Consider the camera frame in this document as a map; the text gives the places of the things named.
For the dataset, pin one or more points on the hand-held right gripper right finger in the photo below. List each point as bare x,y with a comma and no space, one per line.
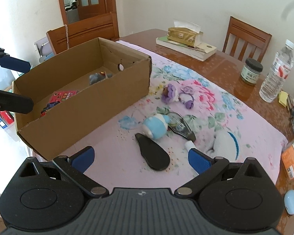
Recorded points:
199,161

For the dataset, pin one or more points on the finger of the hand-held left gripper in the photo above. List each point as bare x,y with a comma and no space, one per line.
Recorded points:
14,63
12,101

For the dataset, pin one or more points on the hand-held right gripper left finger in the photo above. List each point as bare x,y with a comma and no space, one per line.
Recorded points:
83,160

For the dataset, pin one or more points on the small white tube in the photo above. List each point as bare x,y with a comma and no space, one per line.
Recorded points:
189,145

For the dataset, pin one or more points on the white plush toy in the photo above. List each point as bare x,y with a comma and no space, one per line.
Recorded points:
223,146

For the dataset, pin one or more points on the brown cardboard box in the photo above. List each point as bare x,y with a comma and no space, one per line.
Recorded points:
88,117

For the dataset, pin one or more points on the black oval pad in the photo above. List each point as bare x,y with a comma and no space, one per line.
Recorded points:
154,154

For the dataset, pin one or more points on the red printed packet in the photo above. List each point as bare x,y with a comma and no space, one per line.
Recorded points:
61,96

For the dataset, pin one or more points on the light blue plush toy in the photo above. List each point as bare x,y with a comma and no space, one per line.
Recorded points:
154,127

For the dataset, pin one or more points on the grey cat plush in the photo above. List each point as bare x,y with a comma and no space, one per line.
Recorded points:
96,78

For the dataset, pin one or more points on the wooden desktop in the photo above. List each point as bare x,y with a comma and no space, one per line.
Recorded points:
223,61

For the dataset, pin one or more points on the red box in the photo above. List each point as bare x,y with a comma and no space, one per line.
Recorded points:
7,117

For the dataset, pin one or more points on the grey metal chair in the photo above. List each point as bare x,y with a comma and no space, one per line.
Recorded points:
42,49

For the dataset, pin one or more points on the pink floral cloth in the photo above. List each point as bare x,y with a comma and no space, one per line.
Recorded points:
210,95

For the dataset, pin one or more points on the wooden slatted chair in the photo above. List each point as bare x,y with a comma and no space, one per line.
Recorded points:
245,33
88,29

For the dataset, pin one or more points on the orange label box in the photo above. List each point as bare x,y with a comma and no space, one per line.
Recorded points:
292,159

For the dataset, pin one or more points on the wooden door glass panes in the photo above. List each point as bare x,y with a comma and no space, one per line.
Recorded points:
93,12

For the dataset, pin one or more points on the light blue small case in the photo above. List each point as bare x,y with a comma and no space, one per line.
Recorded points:
291,202

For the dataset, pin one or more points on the black lid glass jar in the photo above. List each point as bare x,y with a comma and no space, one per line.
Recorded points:
251,72

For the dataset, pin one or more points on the yellow sticky notes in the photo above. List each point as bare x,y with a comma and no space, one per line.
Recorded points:
283,98

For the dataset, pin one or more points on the thick green cream book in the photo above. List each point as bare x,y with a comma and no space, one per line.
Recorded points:
200,52

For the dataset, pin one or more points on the clear water bottle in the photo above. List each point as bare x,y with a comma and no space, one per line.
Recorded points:
275,78

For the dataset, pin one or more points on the gold tissue pack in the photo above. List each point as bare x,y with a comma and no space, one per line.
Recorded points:
183,35

